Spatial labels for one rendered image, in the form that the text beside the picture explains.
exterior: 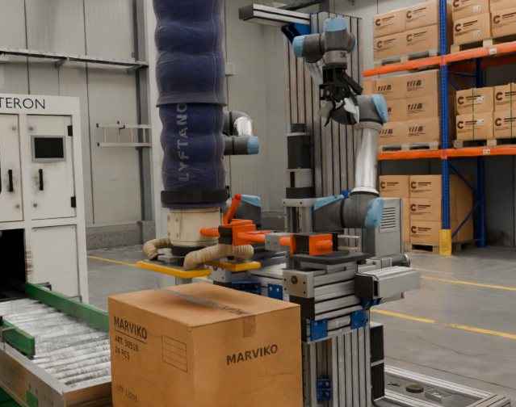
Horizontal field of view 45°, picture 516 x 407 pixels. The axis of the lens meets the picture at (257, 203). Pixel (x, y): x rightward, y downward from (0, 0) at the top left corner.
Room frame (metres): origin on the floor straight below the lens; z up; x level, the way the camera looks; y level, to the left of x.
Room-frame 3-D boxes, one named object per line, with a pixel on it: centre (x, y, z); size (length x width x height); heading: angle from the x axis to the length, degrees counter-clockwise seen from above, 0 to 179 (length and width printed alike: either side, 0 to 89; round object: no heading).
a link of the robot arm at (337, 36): (2.13, -0.28, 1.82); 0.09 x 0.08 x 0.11; 156
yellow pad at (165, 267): (2.06, 0.29, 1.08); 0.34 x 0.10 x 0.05; 36
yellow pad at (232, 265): (2.18, 0.14, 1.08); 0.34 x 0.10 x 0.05; 36
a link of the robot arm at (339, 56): (2.13, -0.28, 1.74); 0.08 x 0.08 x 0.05
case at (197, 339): (2.12, 0.21, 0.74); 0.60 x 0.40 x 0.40; 37
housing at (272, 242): (1.74, -0.06, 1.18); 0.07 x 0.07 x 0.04; 36
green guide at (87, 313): (3.80, 1.14, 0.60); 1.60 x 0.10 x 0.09; 37
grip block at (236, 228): (1.92, 0.07, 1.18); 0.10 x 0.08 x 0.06; 126
